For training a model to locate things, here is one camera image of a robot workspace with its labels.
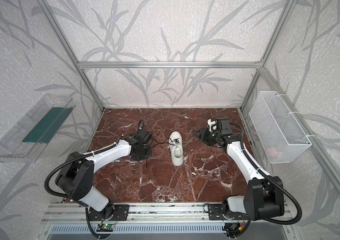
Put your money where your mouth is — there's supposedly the aluminium frame post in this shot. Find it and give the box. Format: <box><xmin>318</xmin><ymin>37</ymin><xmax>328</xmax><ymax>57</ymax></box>
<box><xmin>240</xmin><ymin>0</ymin><xmax>297</xmax><ymax>113</ymax></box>
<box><xmin>37</xmin><ymin>0</ymin><xmax>105</xmax><ymax>111</ymax></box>

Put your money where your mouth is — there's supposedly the black shoelace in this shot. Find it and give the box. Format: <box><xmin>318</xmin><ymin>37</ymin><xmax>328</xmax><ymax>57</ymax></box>
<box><xmin>152</xmin><ymin>137</ymin><xmax>184</xmax><ymax>167</ymax></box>

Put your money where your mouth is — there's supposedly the white sneaker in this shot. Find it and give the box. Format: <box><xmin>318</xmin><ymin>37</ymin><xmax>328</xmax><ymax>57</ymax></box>
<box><xmin>169</xmin><ymin>131</ymin><xmax>184</xmax><ymax>167</ymax></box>

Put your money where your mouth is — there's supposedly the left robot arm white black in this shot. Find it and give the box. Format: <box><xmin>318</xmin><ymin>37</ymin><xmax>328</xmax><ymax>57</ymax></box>
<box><xmin>44</xmin><ymin>120</ymin><xmax>152</xmax><ymax>215</ymax></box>

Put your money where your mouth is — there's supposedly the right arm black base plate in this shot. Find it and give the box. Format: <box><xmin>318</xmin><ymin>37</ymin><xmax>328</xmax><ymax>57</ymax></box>
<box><xmin>203</xmin><ymin>204</ymin><xmax>226</xmax><ymax>221</ymax></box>

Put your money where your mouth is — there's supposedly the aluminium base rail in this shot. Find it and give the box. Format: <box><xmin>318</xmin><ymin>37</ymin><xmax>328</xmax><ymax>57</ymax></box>
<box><xmin>40</xmin><ymin>201</ymin><xmax>294</xmax><ymax>224</ymax></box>

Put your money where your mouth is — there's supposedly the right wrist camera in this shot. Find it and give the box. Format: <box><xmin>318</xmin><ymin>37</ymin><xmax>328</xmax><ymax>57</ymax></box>
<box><xmin>208</xmin><ymin>118</ymin><xmax>233</xmax><ymax>135</ymax></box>

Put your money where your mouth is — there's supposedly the pink item in basket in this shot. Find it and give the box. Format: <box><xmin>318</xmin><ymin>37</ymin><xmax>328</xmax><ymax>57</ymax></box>
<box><xmin>266</xmin><ymin>147</ymin><xmax>281</xmax><ymax>159</ymax></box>

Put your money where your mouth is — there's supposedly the left green circuit board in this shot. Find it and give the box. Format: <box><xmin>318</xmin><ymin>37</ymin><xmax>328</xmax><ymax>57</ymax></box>
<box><xmin>96</xmin><ymin>223</ymin><xmax>116</xmax><ymax>233</ymax></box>

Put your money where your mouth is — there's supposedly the aluminium frame crossbar back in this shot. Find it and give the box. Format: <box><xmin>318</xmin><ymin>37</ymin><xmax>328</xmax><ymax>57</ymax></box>
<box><xmin>78</xmin><ymin>62</ymin><xmax>261</xmax><ymax>69</ymax></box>

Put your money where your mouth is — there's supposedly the aluminium frame post back left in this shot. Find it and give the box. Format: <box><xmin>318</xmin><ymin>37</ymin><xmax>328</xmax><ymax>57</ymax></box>
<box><xmin>37</xmin><ymin>0</ymin><xmax>105</xmax><ymax>111</ymax></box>

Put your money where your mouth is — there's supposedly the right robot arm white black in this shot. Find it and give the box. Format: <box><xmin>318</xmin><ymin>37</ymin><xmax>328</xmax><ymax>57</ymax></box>
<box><xmin>198</xmin><ymin>118</ymin><xmax>303</xmax><ymax>225</ymax></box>

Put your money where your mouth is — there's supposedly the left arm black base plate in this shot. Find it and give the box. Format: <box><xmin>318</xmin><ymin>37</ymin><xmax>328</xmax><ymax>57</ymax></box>
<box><xmin>89</xmin><ymin>204</ymin><xmax>129</xmax><ymax>221</ymax></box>

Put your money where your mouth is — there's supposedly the white wire mesh basket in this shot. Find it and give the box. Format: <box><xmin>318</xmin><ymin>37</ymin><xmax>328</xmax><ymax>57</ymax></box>
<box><xmin>249</xmin><ymin>91</ymin><xmax>312</xmax><ymax>164</ymax></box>

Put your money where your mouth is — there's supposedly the clear plastic wall bin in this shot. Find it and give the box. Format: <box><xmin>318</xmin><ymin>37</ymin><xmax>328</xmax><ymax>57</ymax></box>
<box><xmin>0</xmin><ymin>94</ymin><xmax>76</xmax><ymax>163</ymax></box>

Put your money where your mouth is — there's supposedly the aluminium frame post back right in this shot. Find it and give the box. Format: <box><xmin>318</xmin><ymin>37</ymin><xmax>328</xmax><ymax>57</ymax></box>
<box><xmin>240</xmin><ymin>0</ymin><xmax>297</xmax><ymax>113</ymax></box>

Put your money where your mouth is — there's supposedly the right circuit board with wires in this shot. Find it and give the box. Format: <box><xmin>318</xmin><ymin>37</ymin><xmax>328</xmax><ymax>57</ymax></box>
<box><xmin>222</xmin><ymin>221</ymin><xmax>250</xmax><ymax>235</ymax></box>

